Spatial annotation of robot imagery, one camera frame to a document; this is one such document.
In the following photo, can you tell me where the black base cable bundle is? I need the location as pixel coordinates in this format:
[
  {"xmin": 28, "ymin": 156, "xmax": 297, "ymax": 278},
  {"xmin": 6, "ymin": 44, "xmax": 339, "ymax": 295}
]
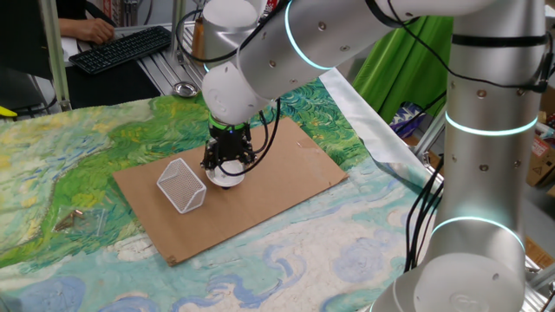
[{"xmin": 402, "ymin": 158, "xmax": 446, "ymax": 274}]

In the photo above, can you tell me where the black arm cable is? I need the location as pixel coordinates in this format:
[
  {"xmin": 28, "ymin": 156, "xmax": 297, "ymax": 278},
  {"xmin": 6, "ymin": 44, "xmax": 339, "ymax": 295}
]
[{"xmin": 175, "ymin": 0, "xmax": 555, "ymax": 178}]

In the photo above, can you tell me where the small metal dish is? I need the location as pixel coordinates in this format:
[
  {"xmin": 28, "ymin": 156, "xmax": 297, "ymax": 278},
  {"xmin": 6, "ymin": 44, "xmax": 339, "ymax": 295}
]
[{"xmin": 172, "ymin": 81, "xmax": 199, "ymax": 99}]

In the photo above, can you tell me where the white wire mesh basket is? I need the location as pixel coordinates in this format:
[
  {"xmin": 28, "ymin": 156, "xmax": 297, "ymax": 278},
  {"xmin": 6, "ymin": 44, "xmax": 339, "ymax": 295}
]
[{"xmin": 156, "ymin": 158, "xmax": 207, "ymax": 215}]

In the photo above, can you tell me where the white plate with flower print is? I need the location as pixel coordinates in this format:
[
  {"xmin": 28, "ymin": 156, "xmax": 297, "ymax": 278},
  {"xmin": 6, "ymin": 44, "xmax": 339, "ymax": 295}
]
[{"xmin": 205, "ymin": 159, "xmax": 246, "ymax": 189}]

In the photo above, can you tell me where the green curtain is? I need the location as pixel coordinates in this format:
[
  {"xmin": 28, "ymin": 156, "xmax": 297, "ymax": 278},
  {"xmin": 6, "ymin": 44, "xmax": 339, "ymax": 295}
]
[{"xmin": 351, "ymin": 16, "xmax": 454, "ymax": 125}]

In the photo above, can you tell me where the black desk mat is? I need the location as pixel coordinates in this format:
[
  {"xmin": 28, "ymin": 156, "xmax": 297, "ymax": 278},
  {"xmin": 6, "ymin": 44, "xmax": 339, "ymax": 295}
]
[{"xmin": 64, "ymin": 60, "xmax": 162, "ymax": 111}]

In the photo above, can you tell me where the brown cardboard sheet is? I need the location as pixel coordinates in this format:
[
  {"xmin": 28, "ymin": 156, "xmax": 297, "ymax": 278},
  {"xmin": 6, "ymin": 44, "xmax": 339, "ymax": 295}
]
[{"xmin": 111, "ymin": 116, "xmax": 349, "ymax": 268}]

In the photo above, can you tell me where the blue white patterned bag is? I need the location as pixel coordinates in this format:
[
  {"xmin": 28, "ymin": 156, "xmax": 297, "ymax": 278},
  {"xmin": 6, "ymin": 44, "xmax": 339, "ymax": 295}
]
[{"xmin": 388, "ymin": 101, "xmax": 428, "ymax": 139}]

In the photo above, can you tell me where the painted landscape tablecloth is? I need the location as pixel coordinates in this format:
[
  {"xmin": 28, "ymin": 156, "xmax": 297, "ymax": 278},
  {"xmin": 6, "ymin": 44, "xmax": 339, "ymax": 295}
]
[{"xmin": 0, "ymin": 68, "xmax": 446, "ymax": 312}]

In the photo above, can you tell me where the aluminium frame post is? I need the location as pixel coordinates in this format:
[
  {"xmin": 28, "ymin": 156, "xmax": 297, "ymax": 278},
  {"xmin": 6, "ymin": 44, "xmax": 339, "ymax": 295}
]
[
  {"xmin": 414, "ymin": 114, "xmax": 447, "ymax": 162},
  {"xmin": 169, "ymin": 0, "xmax": 188, "ymax": 66},
  {"xmin": 38, "ymin": 0, "xmax": 73, "ymax": 114}
]

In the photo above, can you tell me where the black keyboard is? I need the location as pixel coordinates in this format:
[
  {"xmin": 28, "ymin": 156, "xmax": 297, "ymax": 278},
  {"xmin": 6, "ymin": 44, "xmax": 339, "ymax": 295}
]
[{"xmin": 68, "ymin": 25, "xmax": 173, "ymax": 76}]

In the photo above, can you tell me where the person's bare forearm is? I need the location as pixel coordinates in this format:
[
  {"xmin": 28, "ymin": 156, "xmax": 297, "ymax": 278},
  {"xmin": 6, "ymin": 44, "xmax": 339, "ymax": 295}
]
[{"xmin": 57, "ymin": 17, "xmax": 79, "ymax": 39}]

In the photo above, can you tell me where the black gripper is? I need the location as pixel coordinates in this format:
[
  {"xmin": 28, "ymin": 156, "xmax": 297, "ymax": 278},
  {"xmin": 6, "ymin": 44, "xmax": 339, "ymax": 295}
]
[{"xmin": 199, "ymin": 127, "xmax": 258, "ymax": 172}]

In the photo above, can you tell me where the person's bare hand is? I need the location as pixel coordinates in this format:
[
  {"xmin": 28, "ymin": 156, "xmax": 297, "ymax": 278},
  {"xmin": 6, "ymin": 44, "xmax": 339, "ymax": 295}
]
[{"xmin": 75, "ymin": 16, "xmax": 116, "ymax": 46}]

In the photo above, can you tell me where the clear plastic bag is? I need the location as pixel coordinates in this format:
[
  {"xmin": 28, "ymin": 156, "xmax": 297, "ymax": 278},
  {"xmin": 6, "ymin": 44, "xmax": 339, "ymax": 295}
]
[{"xmin": 51, "ymin": 206, "xmax": 108, "ymax": 237}]

